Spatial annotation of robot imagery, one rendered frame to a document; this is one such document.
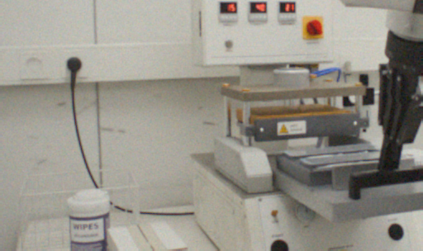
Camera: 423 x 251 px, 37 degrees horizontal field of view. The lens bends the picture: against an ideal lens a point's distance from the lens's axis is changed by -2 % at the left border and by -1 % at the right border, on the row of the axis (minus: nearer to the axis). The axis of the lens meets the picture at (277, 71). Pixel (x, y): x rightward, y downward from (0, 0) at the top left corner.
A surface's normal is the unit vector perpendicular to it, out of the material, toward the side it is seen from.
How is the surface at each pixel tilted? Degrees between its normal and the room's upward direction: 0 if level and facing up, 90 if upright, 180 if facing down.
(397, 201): 90
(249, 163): 41
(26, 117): 90
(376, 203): 90
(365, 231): 65
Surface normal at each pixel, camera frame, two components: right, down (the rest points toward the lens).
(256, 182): 0.33, 0.04
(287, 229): 0.29, -0.38
